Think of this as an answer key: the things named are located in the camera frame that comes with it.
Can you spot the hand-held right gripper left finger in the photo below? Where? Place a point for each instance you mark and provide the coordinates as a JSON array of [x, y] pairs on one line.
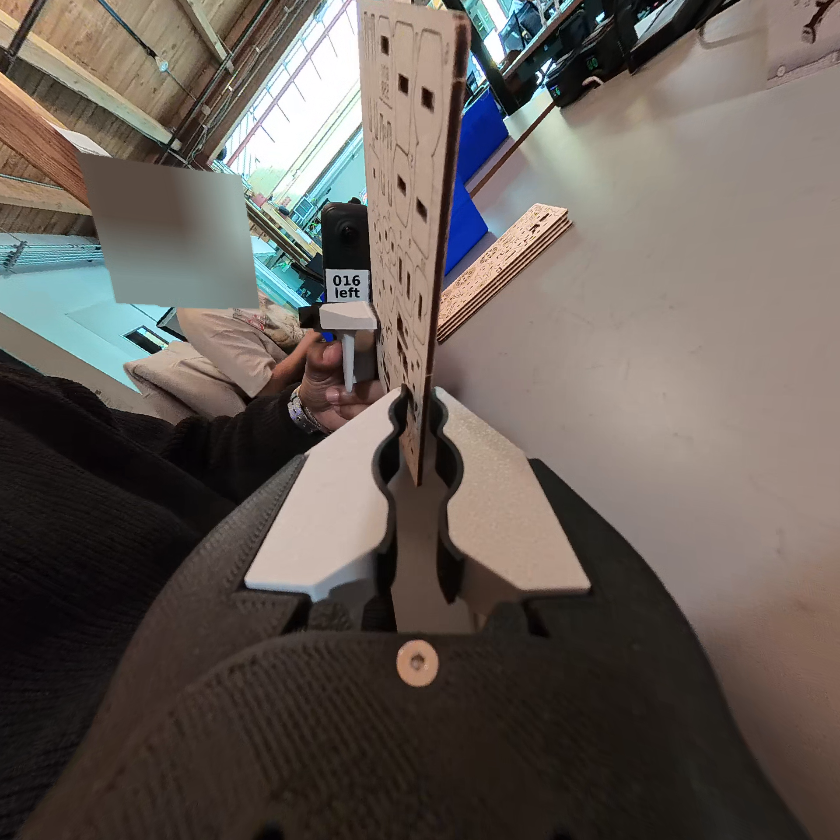
[[321, 518]]

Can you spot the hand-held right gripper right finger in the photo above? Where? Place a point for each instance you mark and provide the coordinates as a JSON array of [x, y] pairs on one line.
[[512, 518]]

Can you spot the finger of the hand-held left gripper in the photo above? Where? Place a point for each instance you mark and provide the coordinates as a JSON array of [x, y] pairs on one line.
[[348, 316]]

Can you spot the laser-cut plywood sheet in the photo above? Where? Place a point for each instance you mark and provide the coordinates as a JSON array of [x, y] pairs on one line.
[[407, 164]]

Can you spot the person's left forearm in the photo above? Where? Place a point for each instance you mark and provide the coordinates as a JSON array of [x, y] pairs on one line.
[[243, 453]]

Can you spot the person's left hand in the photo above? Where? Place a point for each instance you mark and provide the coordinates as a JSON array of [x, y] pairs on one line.
[[325, 374]]

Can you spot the silver wristwatch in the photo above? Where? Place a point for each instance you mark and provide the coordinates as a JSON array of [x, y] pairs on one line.
[[302, 417]]

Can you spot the blue covered table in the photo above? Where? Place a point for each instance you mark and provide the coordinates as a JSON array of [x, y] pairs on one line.
[[463, 223], [482, 131]]

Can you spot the large window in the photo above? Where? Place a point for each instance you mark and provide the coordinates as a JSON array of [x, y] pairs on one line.
[[295, 118]]

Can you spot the stack of plywood sheets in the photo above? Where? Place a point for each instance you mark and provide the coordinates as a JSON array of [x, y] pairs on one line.
[[512, 256]]

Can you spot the person's black sweater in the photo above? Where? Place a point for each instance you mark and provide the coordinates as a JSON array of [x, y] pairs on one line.
[[79, 558]]

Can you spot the black device with green light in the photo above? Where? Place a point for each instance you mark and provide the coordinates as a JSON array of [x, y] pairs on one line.
[[577, 82]]

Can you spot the brown wooden beam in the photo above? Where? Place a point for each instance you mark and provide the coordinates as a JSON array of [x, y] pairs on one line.
[[33, 138]]

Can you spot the pale plywood panel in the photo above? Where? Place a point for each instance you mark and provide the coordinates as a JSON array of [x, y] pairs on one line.
[[794, 59]]

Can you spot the black post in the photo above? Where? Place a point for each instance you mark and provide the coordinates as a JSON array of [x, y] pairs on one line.
[[495, 85]]

